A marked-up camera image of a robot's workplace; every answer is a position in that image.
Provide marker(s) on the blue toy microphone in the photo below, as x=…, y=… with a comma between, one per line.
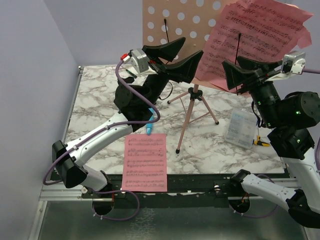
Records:
x=149, y=126

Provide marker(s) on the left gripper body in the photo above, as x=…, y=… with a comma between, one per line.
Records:
x=156, y=82

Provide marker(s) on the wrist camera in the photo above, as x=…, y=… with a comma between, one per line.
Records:
x=138, y=59
x=293, y=64

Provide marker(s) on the green black pen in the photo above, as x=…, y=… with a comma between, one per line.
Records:
x=131, y=73

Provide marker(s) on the pink music stand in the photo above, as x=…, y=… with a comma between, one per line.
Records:
x=167, y=20

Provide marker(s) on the black microphone stand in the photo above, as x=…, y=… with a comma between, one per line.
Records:
x=122, y=92

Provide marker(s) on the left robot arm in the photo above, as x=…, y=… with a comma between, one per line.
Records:
x=142, y=74

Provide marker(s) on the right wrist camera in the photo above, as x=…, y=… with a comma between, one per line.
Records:
x=293, y=64

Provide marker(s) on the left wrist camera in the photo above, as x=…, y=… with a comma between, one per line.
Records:
x=138, y=59

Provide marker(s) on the aluminium rail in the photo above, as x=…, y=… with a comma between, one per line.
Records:
x=66, y=195

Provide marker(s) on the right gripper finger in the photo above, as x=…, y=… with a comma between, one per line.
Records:
x=250, y=64
x=236, y=76

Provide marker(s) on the yellow black pliers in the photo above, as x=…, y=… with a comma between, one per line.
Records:
x=258, y=142

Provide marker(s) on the pink sheet music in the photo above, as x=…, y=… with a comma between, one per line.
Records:
x=261, y=30

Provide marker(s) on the pink sheet music pages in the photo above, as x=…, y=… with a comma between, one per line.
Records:
x=145, y=163

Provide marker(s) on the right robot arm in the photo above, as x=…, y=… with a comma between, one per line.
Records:
x=289, y=120

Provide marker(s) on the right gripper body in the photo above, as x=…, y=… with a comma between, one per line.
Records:
x=262, y=90

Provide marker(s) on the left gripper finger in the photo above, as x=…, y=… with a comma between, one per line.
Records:
x=184, y=70
x=167, y=51

